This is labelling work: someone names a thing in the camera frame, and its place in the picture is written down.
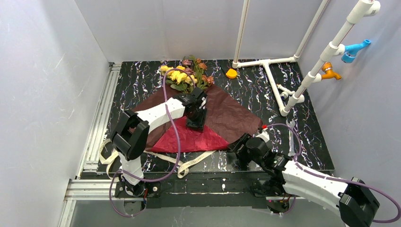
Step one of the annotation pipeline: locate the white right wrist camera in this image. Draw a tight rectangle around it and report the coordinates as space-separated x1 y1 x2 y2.
255 125 270 143

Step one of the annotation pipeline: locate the silver wrench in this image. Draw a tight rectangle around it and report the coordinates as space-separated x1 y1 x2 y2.
286 120 295 157

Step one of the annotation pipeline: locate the white pipe valve fitting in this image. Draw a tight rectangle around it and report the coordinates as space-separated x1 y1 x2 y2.
276 84 295 100

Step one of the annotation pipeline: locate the beige ribbon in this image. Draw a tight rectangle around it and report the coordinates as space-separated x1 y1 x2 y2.
97 139 216 179

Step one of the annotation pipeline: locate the white PVC pipe frame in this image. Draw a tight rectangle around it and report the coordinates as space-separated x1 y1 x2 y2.
232 0 382 117

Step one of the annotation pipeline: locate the yellow fake flower bunch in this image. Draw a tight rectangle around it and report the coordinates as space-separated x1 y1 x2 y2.
159 65 198 93

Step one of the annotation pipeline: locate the maroon wrapping paper sheet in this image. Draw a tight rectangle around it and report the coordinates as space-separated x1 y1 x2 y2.
131 84 264 154

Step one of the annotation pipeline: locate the blue plastic tap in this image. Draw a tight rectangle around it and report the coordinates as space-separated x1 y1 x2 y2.
341 39 371 63

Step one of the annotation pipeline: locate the pink fake flower stem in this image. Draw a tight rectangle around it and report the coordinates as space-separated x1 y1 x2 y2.
182 59 195 75

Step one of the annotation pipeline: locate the aluminium frame rail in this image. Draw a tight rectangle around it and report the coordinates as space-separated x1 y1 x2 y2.
58 63 122 227

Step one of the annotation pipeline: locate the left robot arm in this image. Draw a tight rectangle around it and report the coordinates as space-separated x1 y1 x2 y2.
111 87 208 197

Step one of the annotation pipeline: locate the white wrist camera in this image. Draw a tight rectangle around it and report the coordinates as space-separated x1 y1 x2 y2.
198 97 208 109
255 125 270 143

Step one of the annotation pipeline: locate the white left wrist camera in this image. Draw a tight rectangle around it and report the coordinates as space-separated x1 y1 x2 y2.
198 97 208 109

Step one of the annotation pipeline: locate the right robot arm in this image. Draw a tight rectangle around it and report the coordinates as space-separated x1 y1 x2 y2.
228 133 380 227

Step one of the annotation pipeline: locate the orange fake flower stem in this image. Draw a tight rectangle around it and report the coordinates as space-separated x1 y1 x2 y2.
187 55 214 90

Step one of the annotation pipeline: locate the orange plastic piece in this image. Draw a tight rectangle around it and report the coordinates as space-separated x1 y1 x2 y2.
226 68 238 79

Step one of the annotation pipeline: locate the orange plastic tap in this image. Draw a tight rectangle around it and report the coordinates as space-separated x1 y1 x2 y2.
322 62 342 80

